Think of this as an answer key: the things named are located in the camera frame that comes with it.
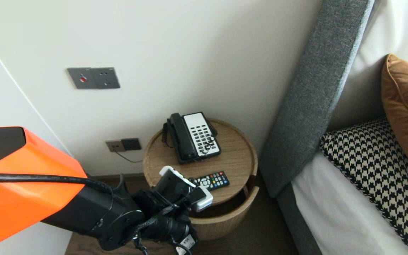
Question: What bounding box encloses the black TV remote control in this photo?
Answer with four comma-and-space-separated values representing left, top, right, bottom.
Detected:
189, 171, 230, 192

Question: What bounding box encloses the brown wooden baseboard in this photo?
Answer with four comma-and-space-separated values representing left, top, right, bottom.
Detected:
87, 173, 147, 182

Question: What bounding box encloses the black telephone handset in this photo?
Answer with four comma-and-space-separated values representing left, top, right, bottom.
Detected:
170, 113, 199, 162

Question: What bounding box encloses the dark grey power socket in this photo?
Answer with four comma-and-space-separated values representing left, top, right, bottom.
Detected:
121, 138, 142, 151

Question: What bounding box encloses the black telephone base white keypad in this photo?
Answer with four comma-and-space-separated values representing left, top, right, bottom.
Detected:
167, 112, 222, 165

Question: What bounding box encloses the white bed sheet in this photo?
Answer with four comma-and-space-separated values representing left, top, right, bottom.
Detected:
291, 152, 408, 255

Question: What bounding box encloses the grey fabric headboard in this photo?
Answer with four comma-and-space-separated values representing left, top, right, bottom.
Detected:
259, 0, 376, 199

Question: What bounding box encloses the black white houndstooth pillow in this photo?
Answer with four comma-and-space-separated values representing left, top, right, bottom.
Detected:
319, 118, 408, 255

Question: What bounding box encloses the beige upholstered headboard panel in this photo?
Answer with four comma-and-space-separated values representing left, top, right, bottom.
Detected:
326, 55, 390, 132

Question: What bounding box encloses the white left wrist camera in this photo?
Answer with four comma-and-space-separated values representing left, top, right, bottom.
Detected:
189, 187, 214, 213

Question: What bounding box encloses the thin black telephone cable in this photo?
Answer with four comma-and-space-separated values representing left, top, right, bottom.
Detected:
115, 151, 144, 164

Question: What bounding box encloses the beige wall data socket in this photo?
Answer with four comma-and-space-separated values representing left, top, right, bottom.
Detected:
106, 140, 126, 153

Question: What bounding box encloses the grey fabric bed frame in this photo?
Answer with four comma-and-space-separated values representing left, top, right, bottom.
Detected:
276, 183, 323, 255

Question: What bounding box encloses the grey wall switch panel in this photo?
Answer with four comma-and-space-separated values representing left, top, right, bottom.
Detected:
67, 67, 121, 89

